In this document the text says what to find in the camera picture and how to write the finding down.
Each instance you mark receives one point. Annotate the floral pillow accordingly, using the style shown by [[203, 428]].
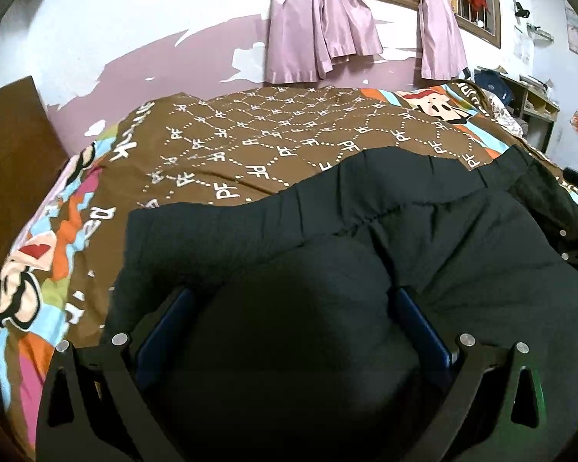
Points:
[[508, 115]]

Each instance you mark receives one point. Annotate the black wall bracket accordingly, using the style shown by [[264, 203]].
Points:
[[522, 9]]

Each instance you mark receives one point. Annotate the brown wooden board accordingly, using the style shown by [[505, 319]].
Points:
[[14, 168]]

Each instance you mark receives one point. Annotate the brown printed cartoon blanket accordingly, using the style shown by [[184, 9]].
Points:
[[269, 130]]

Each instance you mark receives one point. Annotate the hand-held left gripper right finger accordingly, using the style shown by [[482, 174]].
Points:
[[421, 337]]

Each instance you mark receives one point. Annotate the wooden shelf unit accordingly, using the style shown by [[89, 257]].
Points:
[[534, 106]]

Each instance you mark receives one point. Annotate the small wall shelf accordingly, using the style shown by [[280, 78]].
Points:
[[539, 32]]

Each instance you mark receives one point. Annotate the wide pink curtain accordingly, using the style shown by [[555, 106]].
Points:
[[313, 24]]

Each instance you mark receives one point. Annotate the dark blue bag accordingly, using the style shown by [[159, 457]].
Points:
[[492, 86]]

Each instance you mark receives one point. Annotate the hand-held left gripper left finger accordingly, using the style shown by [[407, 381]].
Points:
[[166, 337]]

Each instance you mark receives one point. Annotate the dark padded jacket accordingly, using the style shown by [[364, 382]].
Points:
[[318, 298]]

